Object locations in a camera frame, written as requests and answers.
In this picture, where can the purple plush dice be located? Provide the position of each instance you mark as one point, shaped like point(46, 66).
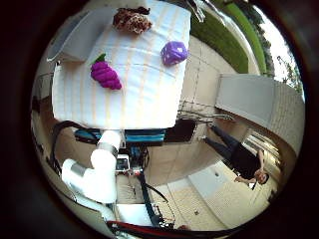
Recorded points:
point(174, 52)

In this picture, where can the purple plush grapes toy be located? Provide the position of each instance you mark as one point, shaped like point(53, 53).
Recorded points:
point(106, 75)

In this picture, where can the white fabric container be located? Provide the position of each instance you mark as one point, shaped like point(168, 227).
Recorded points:
point(76, 36)

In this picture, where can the black chair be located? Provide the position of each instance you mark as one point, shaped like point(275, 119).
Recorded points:
point(181, 131)

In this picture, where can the metal railing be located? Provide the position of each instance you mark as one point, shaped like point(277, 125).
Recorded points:
point(199, 112)

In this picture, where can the white control box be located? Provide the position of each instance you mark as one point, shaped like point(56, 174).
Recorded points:
point(123, 163)

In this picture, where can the person in black clothes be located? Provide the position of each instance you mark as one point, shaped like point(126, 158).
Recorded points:
point(242, 159)

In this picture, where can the leopard print plush toy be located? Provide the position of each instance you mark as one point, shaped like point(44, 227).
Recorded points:
point(131, 20)

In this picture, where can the blue table frame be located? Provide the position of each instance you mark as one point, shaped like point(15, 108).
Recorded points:
point(144, 136)

